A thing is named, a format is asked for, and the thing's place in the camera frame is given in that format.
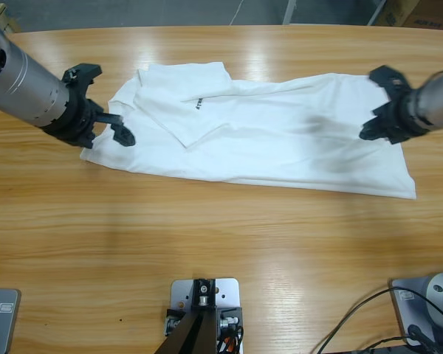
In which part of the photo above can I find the cardboard box with blue print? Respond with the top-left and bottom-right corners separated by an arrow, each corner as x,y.
376,0 -> 422,27

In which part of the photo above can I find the cardboard box with black print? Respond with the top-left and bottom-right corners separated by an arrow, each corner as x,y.
402,0 -> 443,30

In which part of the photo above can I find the white t-shirt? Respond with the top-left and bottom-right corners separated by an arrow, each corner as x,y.
79,60 -> 417,201

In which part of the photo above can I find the arm base with cables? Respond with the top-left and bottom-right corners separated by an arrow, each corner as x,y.
319,287 -> 443,354

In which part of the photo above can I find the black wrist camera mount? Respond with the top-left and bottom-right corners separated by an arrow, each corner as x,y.
62,63 -> 103,88
368,65 -> 414,93

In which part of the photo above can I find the dark camera post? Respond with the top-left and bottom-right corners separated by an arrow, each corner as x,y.
158,279 -> 217,354

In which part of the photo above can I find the black plug cable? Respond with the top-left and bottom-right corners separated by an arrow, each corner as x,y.
407,323 -> 435,350

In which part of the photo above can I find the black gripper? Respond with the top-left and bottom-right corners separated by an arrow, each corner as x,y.
39,81 -> 137,150
359,87 -> 436,145

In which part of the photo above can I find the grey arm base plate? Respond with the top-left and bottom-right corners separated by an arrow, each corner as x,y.
388,277 -> 443,347
0,287 -> 22,354

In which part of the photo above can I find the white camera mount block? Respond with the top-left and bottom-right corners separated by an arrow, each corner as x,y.
169,278 -> 244,354

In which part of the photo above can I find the wooden pallet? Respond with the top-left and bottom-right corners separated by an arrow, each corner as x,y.
0,2 -> 23,34

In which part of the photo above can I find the white metal frame leg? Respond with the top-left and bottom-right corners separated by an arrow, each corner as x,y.
282,0 -> 299,25
366,0 -> 388,26

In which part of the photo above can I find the orange and black cable bundle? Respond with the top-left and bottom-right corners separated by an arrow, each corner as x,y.
217,326 -> 244,351

